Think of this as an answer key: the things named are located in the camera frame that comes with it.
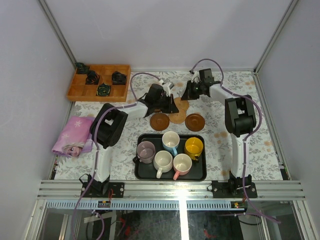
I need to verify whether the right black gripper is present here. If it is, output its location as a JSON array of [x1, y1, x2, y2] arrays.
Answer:
[[180, 80, 204, 101]]

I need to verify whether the woven rattan coaster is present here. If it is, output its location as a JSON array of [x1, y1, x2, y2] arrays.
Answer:
[[168, 109, 187, 124], [174, 97, 190, 112]]

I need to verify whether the blue mug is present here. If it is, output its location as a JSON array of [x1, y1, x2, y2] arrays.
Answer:
[[161, 131, 180, 157]]

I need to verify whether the yellow mug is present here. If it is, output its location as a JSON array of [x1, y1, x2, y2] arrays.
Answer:
[[184, 137, 204, 161]]

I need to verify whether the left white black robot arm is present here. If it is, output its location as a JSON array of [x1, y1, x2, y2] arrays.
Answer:
[[88, 82, 179, 198]]

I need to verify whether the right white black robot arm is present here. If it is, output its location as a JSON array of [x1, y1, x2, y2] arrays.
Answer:
[[181, 68, 257, 198]]

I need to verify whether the floral tablecloth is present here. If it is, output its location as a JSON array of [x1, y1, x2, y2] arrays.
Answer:
[[55, 71, 282, 180]]

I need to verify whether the purple mug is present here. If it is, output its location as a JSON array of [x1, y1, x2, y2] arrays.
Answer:
[[133, 141, 156, 164]]

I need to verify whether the cream white mug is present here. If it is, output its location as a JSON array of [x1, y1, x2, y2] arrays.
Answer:
[[153, 150, 173, 179]]

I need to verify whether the pink mug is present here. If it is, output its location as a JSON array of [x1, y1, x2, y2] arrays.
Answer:
[[172, 153, 192, 181]]

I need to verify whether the orange wooden compartment tray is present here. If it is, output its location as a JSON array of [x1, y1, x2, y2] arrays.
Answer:
[[66, 64, 131, 103]]

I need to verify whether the black serving tray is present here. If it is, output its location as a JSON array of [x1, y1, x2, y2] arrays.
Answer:
[[133, 133, 207, 182]]

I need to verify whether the dark green yellow roll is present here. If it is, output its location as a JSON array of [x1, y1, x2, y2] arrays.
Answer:
[[96, 83, 111, 97]]

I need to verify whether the pink princess cloth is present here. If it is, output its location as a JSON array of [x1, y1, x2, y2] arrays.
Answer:
[[51, 116, 95, 158]]

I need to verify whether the black roll far corner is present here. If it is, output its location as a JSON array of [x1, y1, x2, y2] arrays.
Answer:
[[75, 62, 87, 69]]

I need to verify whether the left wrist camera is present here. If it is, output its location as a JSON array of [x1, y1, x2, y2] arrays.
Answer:
[[162, 82, 175, 95]]

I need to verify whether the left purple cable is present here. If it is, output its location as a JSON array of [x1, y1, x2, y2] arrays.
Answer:
[[71, 71, 166, 240]]

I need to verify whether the purple cable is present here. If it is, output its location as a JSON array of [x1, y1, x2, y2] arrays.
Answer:
[[191, 58, 282, 225], [71, 71, 166, 240]]

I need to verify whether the black cable roll right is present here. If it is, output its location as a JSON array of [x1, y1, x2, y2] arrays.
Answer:
[[111, 70, 128, 85]]

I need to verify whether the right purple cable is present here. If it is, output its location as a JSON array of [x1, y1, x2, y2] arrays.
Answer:
[[191, 58, 282, 225]]

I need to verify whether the black orange cable roll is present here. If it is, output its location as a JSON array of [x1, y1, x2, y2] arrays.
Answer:
[[85, 70, 100, 85]]

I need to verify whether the blue slotted cable duct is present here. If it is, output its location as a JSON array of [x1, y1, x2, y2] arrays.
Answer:
[[46, 200, 247, 211]]

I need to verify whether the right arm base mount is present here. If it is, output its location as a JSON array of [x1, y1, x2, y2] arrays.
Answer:
[[211, 174, 258, 199]]

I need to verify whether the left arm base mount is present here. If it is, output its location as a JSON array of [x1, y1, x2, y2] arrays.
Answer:
[[79, 174, 125, 199]]

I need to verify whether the aluminium front rail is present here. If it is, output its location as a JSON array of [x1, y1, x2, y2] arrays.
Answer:
[[37, 180, 306, 201]]

